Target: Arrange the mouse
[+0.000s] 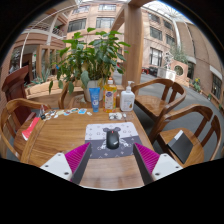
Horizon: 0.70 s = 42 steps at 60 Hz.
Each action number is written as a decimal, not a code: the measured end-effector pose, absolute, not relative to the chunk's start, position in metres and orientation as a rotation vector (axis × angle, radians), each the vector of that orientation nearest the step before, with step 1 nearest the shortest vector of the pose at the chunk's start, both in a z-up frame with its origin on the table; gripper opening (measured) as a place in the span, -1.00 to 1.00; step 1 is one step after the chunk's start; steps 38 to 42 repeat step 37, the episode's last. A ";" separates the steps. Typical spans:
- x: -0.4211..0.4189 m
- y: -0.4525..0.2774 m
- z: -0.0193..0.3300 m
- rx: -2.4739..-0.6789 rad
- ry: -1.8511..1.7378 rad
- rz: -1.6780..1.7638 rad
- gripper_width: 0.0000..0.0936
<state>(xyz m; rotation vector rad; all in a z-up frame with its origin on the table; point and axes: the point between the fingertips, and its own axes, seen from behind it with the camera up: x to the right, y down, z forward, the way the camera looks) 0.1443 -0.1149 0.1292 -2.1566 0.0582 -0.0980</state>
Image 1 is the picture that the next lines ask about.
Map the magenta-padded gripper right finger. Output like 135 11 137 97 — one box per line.
132 142 184 186

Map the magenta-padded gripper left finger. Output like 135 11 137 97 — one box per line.
39 142 93 185

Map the black computer mouse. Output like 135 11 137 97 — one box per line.
105 128 120 150

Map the grey white printed mouse pad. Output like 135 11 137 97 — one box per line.
84 121 144 160

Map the black notebook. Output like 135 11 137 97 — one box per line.
166 129 194 164

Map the wooden armchair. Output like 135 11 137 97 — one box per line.
130 77 188 134
58 87 86 110
0 97 53 159
148 103 223 168

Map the red paper bag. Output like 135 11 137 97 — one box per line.
21 116 42 142

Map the white crumpled packet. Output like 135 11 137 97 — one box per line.
108 112 123 121

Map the blue squeeze tube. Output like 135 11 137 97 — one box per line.
88 87 101 113

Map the white pump bottle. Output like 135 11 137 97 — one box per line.
119 80 136 112

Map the yellow dish soap bottle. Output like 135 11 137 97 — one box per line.
102 77 118 114

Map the dark wooden lectern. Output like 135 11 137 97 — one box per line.
1 64 33 126

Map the black parked car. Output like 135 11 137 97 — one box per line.
148 66 159 77

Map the green plant in white pot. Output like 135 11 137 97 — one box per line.
48 27 132 103

